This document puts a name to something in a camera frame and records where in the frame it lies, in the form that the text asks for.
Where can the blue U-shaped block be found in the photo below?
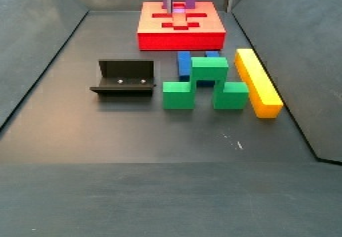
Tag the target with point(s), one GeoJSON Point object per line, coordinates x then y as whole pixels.
{"type": "Point", "coordinates": [184, 69]}

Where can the red slotted base block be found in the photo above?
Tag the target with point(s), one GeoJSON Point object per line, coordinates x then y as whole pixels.
{"type": "Point", "coordinates": [189, 29]}

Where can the green stepped arch block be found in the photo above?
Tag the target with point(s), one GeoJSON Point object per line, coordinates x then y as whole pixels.
{"type": "Point", "coordinates": [229, 94]}

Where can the yellow long bar block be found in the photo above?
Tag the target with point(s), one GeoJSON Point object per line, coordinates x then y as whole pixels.
{"type": "Point", "coordinates": [263, 96]}

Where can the black angle bracket fixture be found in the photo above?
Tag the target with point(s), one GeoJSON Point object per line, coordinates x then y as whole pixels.
{"type": "Point", "coordinates": [125, 77]}

